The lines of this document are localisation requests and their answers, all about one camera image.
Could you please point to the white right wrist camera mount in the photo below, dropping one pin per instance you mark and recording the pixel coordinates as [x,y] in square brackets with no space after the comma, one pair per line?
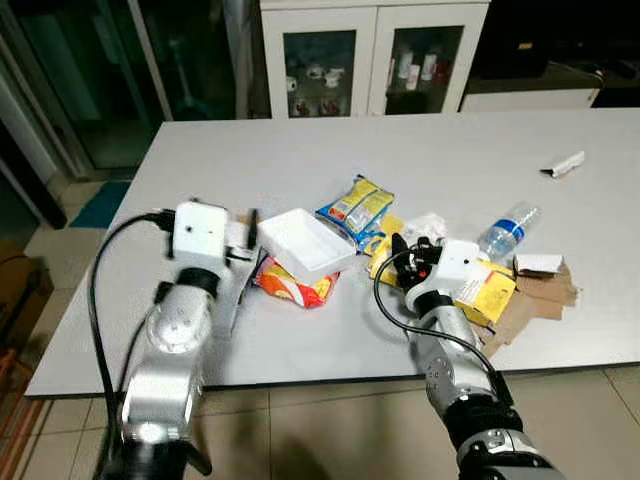
[460,265]

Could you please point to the low white counter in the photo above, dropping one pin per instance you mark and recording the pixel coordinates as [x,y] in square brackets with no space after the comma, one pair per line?
[530,98]

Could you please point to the white rectangular box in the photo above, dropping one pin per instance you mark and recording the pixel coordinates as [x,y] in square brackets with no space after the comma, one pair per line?
[305,245]

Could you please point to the white tube black cap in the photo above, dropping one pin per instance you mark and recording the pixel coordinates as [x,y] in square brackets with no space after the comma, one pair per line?
[565,165]

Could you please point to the crumpled white tissue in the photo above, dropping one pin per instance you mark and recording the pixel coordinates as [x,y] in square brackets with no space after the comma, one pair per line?
[428,226]

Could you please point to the small white bottle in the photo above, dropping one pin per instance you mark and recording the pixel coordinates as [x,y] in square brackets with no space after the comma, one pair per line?
[414,78]
[430,67]

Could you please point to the clear water bottle blue label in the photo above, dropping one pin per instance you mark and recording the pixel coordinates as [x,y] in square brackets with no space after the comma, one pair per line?
[508,233]

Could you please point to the red orange snack bag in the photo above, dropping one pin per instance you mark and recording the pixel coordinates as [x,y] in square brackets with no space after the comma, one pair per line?
[295,290]

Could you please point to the white glass-door cabinet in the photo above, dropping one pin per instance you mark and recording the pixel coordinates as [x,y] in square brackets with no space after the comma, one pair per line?
[375,60]

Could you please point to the small white paper box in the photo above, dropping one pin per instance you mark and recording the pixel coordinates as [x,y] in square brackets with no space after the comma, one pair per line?
[538,264]

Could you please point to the blue floor mat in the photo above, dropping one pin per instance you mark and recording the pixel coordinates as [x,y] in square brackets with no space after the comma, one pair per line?
[100,205]

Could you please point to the blue yellow snack bag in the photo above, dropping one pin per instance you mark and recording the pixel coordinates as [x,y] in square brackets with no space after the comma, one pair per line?
[355,208]

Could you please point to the brown cardboard piece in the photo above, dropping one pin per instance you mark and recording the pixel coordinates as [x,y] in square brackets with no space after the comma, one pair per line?
[545,295]

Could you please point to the yellow snack packet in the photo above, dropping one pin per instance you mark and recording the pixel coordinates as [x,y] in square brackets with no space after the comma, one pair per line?
[487,293]

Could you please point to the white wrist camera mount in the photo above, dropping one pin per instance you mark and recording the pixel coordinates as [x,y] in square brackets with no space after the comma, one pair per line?
[460,265]
[200,232]

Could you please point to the crumpled yellow wrapper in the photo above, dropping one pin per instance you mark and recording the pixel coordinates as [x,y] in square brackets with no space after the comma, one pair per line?
[384,245]

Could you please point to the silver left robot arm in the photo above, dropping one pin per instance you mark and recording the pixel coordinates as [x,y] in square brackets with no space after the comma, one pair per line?
[165,340]

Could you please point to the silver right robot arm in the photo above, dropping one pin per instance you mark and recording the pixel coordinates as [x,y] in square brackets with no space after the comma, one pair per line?
[455,360]

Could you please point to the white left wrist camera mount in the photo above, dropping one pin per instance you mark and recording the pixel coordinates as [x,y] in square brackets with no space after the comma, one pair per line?
[200,232]

